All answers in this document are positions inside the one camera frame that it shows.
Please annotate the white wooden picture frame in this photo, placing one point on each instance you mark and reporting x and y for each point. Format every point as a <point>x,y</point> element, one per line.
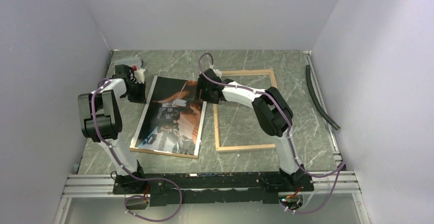
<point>218,146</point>

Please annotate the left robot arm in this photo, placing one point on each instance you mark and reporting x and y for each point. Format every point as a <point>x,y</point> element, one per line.
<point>100,117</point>

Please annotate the clear plastic compartment box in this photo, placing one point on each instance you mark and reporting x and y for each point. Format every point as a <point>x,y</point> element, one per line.
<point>136,61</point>

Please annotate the glossy photo print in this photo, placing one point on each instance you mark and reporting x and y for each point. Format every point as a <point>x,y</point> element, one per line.
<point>169,117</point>

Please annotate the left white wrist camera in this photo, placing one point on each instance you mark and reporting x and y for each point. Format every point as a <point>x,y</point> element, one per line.
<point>138,74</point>

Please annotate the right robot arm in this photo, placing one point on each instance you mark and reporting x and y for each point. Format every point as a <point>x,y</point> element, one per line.
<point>271,110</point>

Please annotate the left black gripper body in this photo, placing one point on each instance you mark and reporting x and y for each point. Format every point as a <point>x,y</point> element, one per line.
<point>136,94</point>

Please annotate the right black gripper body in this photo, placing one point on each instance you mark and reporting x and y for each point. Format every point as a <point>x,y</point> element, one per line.
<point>205,94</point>

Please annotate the brown backing board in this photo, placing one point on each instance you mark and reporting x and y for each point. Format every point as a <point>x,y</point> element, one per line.
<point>159,152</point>

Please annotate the aluminium extrusion rail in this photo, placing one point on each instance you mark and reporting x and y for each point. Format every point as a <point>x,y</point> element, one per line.
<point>101,186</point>

